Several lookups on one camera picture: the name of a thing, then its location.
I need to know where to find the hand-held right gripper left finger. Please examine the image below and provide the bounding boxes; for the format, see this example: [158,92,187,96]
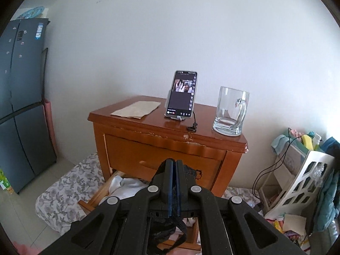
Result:
[34,159,174,255]

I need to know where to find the pink cloth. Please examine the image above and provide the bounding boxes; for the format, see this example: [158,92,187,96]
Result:
[13,240,35,255]

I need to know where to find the blue round item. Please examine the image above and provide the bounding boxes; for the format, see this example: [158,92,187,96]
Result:
[16,7,44,21]

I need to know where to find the colourful clutter pile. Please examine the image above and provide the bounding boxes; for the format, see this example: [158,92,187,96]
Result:
[266,212,312,251]

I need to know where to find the wooden nightstand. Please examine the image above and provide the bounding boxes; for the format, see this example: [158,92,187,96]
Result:
[88,96,249,251]

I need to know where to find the glass mug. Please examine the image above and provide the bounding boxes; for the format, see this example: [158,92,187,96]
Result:
[212,86,250,137]

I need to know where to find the brown paper napkin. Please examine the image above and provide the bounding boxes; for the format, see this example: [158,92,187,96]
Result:
[110,101,161,119]

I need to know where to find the dark refrigerator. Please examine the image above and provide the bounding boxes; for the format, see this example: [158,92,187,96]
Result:
[0,18,57,194]

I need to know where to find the smartphone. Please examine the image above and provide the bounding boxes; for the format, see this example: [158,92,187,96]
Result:
[165,70,198,119]

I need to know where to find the light teal cloth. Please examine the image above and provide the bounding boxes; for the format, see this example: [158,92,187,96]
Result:
[271,134,290,155]

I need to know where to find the white lattice laundry basket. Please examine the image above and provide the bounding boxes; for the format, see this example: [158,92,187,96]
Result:
[264,150,336,219]

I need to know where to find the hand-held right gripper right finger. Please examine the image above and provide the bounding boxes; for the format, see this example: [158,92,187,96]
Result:
[175,160,303,255]

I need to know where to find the white garment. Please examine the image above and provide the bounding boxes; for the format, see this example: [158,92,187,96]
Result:
[108,177,152,201]

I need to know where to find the floral blanket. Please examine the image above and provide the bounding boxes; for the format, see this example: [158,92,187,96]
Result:
[35,153,263,235]

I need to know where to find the yellow item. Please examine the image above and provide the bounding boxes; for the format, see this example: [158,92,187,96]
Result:
[301,134,316,151]

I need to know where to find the phone stand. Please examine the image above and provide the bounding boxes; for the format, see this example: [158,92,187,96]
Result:
[163,90,197,123]

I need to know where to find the teal garment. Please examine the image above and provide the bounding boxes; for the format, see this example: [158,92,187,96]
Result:
[317,137,340,232]

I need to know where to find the black key strap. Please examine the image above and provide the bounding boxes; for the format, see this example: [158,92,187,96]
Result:
[187,112,198,133]

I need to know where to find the green cartons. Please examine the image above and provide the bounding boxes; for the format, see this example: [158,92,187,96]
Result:
[0,169,13,192]

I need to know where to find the black lace garment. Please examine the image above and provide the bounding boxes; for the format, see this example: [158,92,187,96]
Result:
[149,165,205,255]

